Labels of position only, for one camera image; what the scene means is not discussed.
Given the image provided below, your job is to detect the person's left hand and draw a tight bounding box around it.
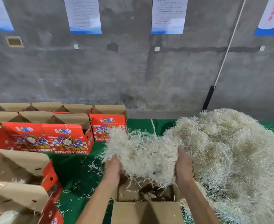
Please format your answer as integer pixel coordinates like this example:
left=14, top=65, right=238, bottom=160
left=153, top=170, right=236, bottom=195
left=103, top=155, right=124, bottom=188

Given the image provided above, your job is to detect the person's right hand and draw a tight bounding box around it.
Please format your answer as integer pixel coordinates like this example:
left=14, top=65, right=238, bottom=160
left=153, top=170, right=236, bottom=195
left=174, top=145, right=195, bottom=188

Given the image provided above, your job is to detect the group of red fruit boxes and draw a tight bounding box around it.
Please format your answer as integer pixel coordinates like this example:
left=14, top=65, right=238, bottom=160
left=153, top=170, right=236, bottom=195
left=0, top=102, right=128, bottom=155

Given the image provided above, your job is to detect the person's left forearm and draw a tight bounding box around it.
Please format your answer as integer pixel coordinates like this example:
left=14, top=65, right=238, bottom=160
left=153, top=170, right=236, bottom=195
left=76, top=180, right=122, bottom=224

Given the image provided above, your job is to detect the person's right forearm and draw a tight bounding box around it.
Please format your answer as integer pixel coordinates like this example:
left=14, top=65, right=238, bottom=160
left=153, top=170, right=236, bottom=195
left=178, top=180, right=221, bottom=224

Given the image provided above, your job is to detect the white pole with black grip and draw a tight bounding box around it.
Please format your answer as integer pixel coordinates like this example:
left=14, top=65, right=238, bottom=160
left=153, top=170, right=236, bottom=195
left=201, top=0, right=248, bottom=112

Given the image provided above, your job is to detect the yellow framed wall plate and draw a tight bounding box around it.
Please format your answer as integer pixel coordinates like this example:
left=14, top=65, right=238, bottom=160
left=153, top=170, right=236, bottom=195
left=5, top=36, right=25, bottom=49

